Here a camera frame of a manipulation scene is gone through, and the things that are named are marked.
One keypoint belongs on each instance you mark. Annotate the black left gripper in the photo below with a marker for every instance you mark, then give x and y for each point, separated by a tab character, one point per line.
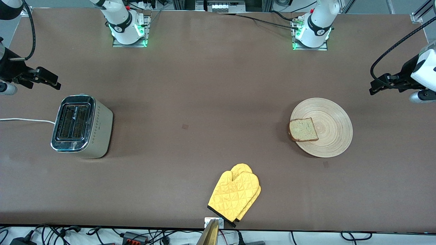
405	73

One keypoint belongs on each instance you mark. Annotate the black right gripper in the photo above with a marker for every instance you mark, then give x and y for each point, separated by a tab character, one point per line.
10	69

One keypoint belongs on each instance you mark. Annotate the round wooden plate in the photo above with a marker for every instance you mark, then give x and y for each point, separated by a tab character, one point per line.
332	129

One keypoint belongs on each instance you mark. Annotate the brown bread slice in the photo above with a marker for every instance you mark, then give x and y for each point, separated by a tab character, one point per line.
303	130

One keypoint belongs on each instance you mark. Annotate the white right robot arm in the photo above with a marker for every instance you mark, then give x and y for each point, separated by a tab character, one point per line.
119	20

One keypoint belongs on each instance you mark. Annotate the silver two-slot toaster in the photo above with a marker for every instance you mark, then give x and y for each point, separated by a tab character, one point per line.
98	132

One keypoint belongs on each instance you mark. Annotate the white power strip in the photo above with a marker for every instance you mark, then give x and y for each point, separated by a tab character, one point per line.
148	4

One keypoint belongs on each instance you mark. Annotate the black power adapter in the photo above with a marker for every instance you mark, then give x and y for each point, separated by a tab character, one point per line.
22	242

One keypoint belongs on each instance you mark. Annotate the yellow quilted oven mitt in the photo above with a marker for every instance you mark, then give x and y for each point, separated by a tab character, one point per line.
242	167
235	195

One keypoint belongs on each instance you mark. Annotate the white terminal block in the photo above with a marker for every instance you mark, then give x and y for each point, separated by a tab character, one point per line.
224	6

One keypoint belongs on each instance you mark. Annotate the red and black connector box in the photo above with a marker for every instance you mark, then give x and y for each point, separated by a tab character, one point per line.
134	237

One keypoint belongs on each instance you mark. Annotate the black plug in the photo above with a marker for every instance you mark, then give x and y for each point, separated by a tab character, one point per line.
250	243

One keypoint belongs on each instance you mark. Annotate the gold aluminium profile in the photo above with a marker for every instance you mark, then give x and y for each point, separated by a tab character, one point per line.
210	236

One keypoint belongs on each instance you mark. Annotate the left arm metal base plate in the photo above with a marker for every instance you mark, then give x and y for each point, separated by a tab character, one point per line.
325	47

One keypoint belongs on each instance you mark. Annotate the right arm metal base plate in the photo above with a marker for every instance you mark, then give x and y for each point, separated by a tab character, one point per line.
144	37

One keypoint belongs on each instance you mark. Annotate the small metal edge bracket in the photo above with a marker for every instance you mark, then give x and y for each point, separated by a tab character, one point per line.
207	223

